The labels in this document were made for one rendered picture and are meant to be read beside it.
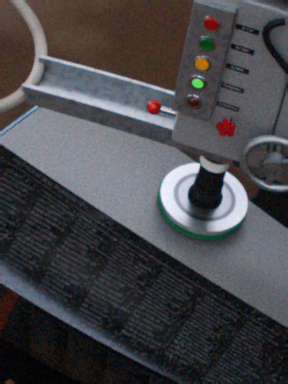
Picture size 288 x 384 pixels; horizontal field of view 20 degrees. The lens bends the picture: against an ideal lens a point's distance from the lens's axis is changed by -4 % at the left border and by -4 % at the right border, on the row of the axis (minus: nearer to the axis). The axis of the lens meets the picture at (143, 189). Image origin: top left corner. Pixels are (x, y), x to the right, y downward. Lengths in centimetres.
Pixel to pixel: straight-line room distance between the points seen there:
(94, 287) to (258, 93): 67
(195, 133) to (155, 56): 203
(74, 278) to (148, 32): 204
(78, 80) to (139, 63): 176
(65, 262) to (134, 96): 44
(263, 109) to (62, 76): 53
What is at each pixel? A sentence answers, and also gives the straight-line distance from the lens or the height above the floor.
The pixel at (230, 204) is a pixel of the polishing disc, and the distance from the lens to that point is 197.
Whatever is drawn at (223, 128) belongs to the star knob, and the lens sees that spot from 161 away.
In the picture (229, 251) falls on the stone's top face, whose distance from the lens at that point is 195.
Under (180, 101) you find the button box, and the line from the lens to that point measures 162.
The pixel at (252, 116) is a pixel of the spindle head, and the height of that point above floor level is 124.
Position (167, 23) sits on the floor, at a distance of 393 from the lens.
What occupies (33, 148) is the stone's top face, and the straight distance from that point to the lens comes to 209.
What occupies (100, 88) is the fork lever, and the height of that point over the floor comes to 106.
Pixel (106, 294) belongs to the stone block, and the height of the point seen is 69.
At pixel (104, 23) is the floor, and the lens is 387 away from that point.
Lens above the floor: 231
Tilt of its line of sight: 48 degrees down
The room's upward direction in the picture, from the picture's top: 12 degrees clockwise
